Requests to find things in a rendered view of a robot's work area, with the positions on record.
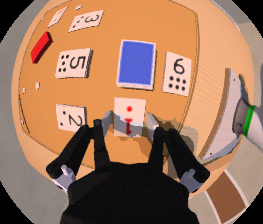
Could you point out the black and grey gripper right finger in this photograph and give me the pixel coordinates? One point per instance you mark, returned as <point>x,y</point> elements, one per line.
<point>190,172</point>

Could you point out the white printed rules card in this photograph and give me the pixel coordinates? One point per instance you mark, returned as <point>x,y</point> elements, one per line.
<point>57,17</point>

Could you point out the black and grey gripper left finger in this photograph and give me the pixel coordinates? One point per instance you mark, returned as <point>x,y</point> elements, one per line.
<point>64,168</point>

